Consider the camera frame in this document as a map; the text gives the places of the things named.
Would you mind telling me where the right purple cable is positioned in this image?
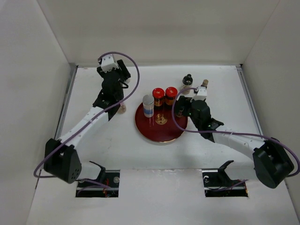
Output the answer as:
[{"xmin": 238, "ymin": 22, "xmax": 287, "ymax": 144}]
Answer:
[{"xmin": 172, "ymin": 87, "xmax": 300, "ymax": 191}]

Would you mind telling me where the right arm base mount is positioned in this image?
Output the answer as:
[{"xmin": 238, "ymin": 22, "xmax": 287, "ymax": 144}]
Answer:
[{"xmin": 202, "ymin": 160, "xmax": 248, "ymax": 197}]

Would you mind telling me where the small black lid spice jar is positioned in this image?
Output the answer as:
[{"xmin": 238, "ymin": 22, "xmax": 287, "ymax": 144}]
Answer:
[{"xmin": 184, "ymin": 97, "xmax": 190, "ymax": 104}]

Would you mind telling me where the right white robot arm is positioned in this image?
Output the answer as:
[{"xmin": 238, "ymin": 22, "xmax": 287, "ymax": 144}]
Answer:
[{"xmin": 172, "ymin": 96, "xmax": 294, "ymax": 188}]

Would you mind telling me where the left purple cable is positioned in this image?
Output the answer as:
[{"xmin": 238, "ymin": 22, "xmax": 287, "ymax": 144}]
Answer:
[{"xmin": 33, "ymin": 51, "xmax": 141, "ymax": 195}]

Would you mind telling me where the red lid sauce jar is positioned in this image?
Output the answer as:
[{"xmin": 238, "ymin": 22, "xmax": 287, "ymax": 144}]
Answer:
[
  {"xmin": 165, "ymin": 87, "xmax": 178, "ymax": 107},
  {"xmin": 152, "ymin": 88, "xmax": 165, "ymax": 109}
]

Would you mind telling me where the round red tray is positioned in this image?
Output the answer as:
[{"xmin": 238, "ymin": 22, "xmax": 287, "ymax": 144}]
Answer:
[{"xmin": 135, "ymin": 104, "xmax": 183, "ymax": 143}]

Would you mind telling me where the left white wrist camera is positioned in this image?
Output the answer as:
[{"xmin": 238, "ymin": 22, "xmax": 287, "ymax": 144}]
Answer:
[{"xmin": 100, "ymin": 54, "xmax": 119, "ymax": 73}]

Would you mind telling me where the purple cable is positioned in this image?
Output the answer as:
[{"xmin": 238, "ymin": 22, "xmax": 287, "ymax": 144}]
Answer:
[
  {"xmin": 172, "ymin": 87, "xmax": 300, "ymax": 191},
  {"xmin": 33, "ymin": 51, "xmax": 141, "ymax": 195}
]

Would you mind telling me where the silver lid blue label jar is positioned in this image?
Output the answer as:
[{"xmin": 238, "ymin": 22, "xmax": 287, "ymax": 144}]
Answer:
[{"xmin": 142, "ymin": 95, "xmax": 154, "ymax": 118}]

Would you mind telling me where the pink lid spice bottle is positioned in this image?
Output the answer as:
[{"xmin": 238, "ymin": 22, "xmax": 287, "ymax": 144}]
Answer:
[{"xmin": 117, "ymin": 102, "xmax": 127, "ymax": 114}]

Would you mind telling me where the black cap brown spice bottle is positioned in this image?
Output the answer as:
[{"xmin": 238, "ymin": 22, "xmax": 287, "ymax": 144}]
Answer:
[{"xmin": 180, "ymin": 74, "xmax": 193, "ymax": 95}]

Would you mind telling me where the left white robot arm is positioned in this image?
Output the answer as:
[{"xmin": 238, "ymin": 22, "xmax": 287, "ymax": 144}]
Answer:
[{"xmin": 43, "ymin": 54, "xmax": 131, "ymax": 187}]

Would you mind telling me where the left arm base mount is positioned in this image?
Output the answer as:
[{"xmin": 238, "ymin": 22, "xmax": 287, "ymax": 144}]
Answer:
[{"xmin": 75, "ymin": 161, "xmax": 120, "ymax": 198}]

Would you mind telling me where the tall yellow label bottle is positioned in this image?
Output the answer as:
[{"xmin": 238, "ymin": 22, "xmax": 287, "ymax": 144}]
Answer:
[{"xmin": 202, "ymin": 79, "xmax": 209, "ymax": 89}]

